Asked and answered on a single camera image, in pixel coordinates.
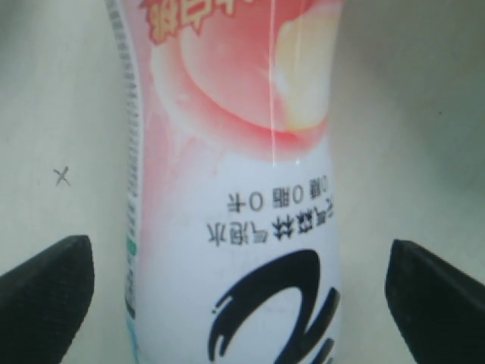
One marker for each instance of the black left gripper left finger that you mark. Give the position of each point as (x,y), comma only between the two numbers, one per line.
(44,302)

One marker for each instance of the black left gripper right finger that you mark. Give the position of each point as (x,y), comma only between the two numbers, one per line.
(437,308)

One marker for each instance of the peach label bottle black cap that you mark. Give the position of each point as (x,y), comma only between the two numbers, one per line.
(232,251)

